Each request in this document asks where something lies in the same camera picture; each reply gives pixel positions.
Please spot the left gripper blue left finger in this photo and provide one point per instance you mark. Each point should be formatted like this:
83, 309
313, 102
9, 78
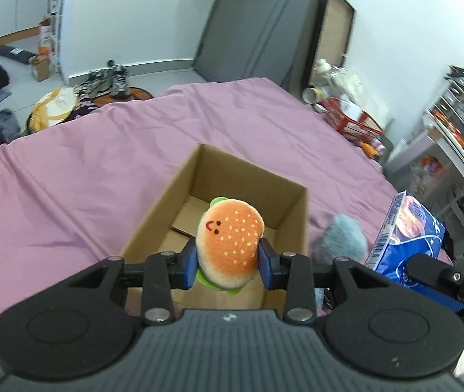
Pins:
163, 272

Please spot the fluffy blue plush toy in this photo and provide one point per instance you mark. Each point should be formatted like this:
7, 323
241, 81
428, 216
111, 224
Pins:
343, 237

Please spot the small drawer organizer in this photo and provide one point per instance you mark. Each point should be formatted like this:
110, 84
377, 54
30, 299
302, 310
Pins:
450, 103

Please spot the large clear plastic jar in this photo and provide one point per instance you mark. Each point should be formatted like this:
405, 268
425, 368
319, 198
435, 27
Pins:
325, 75

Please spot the small open cardboard box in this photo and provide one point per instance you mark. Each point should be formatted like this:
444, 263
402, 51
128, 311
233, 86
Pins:
41, 67

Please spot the grey door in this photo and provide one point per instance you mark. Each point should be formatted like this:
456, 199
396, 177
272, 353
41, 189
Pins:
251, 38

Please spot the grey desk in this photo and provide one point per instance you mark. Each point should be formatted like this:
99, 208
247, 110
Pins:
433, 171

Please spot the yellow white bag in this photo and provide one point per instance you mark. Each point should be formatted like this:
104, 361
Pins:
52, 109

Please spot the blue tissue pack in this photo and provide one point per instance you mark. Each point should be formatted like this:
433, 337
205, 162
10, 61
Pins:
408, 229

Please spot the orange bottle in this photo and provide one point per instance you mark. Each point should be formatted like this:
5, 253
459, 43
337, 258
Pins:
369, 150

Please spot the plush hamburger toy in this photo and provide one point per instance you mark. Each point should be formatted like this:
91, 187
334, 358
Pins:
227, 239

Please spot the red plastic basket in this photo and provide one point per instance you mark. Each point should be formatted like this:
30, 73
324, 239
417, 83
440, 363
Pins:
349, 120

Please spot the pink bed sheet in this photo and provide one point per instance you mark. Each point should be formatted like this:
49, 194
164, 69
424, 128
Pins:
75, 193

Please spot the pair of sneakers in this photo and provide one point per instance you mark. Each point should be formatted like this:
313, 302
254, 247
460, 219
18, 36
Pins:
113, 79

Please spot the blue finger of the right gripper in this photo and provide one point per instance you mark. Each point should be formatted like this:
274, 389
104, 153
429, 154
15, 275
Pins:
452, 304

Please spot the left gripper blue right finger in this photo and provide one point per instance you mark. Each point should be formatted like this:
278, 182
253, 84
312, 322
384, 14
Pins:
289, 283

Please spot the brown cardboard box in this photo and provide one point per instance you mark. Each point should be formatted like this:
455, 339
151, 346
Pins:
207, 174

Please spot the framed cork board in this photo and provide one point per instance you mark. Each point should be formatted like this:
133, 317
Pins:
332, 32

